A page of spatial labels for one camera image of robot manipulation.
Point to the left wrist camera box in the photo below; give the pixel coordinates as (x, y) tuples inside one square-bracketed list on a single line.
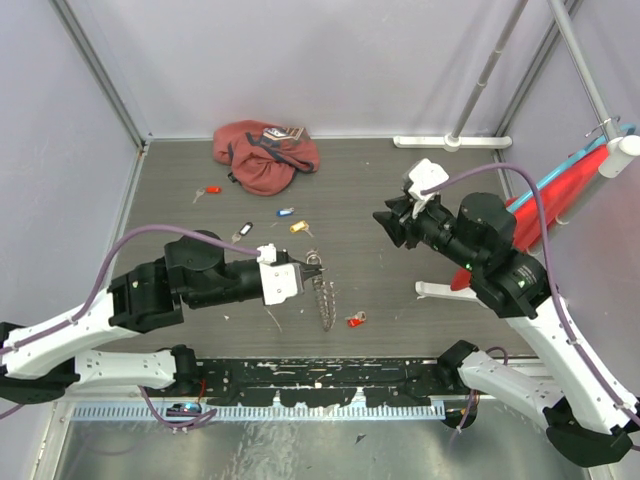
[(280, 282)]

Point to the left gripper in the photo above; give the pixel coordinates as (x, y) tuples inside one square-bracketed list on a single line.
[(308, 271)]

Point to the key with red white tag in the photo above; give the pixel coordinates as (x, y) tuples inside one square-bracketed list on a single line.
[(356, 320)]

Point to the red crumpled shirt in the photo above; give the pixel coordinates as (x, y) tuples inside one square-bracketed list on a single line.
[(264, 158)]

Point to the white slotted cable duct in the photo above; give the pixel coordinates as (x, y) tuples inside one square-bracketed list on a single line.
[(356, 411)]

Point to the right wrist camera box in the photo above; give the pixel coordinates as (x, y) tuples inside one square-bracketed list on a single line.
[(423, 175)]

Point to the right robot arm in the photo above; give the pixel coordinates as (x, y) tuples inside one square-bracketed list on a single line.
[(585, 424)]

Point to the key with yellow tag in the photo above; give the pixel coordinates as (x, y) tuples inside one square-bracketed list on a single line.
[(301, 227)]

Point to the white rack base bar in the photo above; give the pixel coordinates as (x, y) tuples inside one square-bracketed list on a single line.
[(452, 144)]

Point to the red cloth on hanger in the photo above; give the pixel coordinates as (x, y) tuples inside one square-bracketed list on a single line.
[(558, 195)]

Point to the key with black tag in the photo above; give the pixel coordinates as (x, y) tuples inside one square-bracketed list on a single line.
[(241, 233)]

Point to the key with blue tag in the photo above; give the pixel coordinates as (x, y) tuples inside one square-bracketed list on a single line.
[(285, 212)]

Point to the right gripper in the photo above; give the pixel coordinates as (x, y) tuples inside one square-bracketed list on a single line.
[(404, 228)]

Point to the grey rack pole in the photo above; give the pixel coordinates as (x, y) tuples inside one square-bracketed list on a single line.
[(489, 66)]

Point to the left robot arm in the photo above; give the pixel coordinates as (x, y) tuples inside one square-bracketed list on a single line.
[(43, 362)]

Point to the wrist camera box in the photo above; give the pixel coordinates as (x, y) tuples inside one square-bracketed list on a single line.
[(280, 282), (423, 175)]

